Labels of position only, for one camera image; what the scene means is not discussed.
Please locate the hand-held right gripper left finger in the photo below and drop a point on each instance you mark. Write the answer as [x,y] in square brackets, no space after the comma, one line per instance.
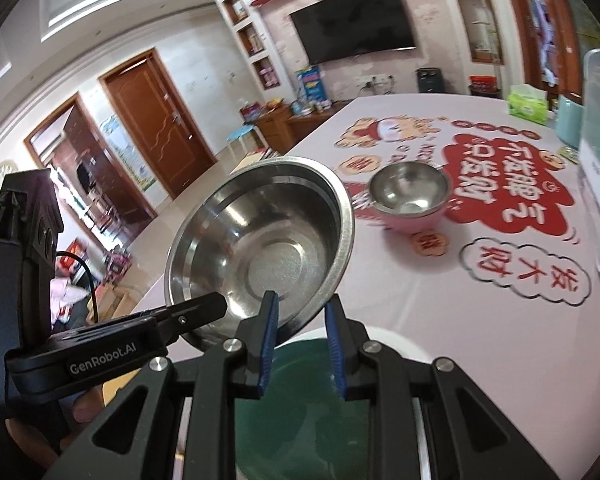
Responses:
[271,335]

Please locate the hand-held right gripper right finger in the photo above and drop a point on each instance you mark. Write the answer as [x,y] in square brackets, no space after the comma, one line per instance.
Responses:
[336,350]

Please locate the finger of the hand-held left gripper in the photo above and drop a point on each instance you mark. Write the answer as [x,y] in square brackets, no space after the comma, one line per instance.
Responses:
[195,315]

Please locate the white plate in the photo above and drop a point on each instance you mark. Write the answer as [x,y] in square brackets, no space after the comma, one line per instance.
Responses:
[307,335]

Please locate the green plate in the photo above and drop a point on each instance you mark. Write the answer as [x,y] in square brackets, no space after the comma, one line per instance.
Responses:
[300,430]

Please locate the large steel bowl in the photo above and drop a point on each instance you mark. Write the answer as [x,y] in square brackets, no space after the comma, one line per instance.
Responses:
[260,240]

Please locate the pink bowl with steel inside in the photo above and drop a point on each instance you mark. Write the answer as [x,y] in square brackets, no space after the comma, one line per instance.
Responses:
[410,190]

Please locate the person's left hand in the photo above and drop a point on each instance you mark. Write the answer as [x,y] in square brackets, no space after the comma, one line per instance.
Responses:
[35,437]

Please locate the pink cloth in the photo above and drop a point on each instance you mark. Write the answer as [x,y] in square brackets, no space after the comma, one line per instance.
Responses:
[65,300]

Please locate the pink toy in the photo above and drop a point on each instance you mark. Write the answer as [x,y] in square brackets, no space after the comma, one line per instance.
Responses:
[117,267]

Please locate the pink printed tablecloth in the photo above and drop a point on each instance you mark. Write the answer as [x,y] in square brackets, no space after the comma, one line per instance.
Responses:
[480,335]

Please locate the stack of books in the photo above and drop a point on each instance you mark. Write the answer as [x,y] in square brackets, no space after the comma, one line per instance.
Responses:
[257,157]

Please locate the light blue round stool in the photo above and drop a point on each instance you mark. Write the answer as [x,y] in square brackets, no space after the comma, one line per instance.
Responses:
[242,134]

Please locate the brown wooden door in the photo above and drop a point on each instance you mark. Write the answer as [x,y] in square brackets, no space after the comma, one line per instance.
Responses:
[155,120]

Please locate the wooden television cabinet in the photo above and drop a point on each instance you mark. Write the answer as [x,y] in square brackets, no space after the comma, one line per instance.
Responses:
[290,132]

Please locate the red snack box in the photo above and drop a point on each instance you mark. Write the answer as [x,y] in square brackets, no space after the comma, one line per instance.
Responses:
[251,111]

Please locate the blue printed box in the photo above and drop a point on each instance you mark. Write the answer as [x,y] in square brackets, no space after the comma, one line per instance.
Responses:
[311,84]

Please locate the black air fryer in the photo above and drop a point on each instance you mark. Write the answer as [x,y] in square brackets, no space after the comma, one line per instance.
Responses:
[430,80]

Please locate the red basket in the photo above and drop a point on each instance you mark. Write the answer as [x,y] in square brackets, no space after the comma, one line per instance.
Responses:
[485,87]

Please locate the small yellow green packet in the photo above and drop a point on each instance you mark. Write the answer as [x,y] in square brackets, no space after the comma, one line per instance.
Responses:
[568,154]

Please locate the green tissue box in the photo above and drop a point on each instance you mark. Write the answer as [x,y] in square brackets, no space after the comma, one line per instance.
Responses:
[527,107]

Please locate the teal canister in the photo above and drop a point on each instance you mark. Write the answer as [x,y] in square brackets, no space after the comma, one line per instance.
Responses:
[569,122]

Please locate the wooden glass sliding door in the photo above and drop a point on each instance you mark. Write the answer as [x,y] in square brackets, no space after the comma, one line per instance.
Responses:
[535,10]

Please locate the round wall clock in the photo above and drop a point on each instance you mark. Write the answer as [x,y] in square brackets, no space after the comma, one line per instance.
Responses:
[4,171]

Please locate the wooden door frame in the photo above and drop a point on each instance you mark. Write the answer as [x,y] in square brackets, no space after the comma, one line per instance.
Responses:
[35,135]

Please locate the colourful wall poster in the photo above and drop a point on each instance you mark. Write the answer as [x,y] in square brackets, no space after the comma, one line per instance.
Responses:
[130,160]

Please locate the white wall sockets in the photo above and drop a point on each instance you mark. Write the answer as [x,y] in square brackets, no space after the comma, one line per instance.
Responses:
[375,81]

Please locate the white built-in wall shelving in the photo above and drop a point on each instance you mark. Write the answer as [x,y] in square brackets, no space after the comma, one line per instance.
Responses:
[252,40]
[480,25]

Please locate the black wall television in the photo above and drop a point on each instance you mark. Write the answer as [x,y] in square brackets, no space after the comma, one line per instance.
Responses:
[352,25]

